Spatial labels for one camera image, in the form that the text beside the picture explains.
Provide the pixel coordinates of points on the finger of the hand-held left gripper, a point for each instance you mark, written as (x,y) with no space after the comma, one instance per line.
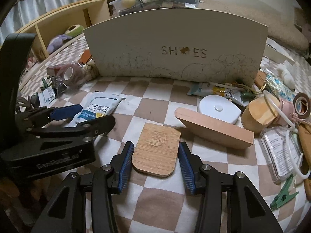
(66,111)
(97,127)

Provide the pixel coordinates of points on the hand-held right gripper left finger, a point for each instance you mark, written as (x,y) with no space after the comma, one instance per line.
(125,167)

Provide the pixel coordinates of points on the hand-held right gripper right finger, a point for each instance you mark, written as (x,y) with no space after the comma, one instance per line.
(188,170)

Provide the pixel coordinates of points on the white blue medicine sachet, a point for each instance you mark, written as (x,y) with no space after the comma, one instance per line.
(97,106)

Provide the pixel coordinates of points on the rounded bamboo board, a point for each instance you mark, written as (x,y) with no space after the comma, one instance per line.
(155,148)

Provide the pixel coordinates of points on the white cardboard shoe box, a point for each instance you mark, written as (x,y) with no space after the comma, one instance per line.
(145,41)

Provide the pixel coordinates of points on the small white blue packet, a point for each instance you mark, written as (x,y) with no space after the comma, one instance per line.
(47,97)

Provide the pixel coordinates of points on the green clothes peg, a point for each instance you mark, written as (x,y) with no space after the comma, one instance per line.
(284,194)
(45,85)

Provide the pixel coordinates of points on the thick pinkish wooden plank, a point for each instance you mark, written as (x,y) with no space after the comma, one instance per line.
(206,126)

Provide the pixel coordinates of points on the brown leather piece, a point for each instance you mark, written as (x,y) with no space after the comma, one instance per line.
(85,57)
(260,80)

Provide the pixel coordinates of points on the pink white plush toy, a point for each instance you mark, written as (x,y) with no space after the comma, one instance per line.
(32,62)

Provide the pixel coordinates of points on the purple plush toy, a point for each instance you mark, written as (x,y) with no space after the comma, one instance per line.
(57,43)

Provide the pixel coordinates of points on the white round case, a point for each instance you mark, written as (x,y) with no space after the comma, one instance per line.
(209,104)

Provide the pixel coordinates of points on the avocado plush toy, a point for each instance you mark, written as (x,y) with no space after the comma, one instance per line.
(74,30)

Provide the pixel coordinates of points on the teal yellow sachet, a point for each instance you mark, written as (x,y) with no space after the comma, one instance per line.
(201,88)

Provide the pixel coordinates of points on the light wooden cylinder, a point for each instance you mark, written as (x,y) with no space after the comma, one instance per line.
(255,116)

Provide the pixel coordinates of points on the clear plastic card box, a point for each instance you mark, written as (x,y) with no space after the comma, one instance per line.
(279,150)

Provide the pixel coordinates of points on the wooden headboard shelf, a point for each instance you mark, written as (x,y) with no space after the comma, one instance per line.
(97,12)

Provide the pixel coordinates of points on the pale blue curtain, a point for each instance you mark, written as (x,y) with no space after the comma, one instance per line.
(48,7)

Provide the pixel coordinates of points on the pink plastic clip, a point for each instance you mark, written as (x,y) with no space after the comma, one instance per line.
(285,116)

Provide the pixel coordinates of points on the blue patterned tissue pack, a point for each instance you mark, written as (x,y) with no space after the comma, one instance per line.
(279,87)

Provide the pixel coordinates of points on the brown washi tape roll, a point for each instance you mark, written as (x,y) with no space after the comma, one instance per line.
(294,104)

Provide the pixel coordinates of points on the pale wooden ball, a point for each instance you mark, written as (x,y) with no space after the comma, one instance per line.
(128,2)

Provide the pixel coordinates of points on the white tissue wad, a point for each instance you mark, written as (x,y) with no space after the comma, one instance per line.
(286,74)

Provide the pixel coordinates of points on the clear plastic storage bin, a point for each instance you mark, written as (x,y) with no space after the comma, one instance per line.
(155,2)

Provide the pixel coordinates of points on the beige quilt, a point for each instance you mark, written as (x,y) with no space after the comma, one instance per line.
(255,14)

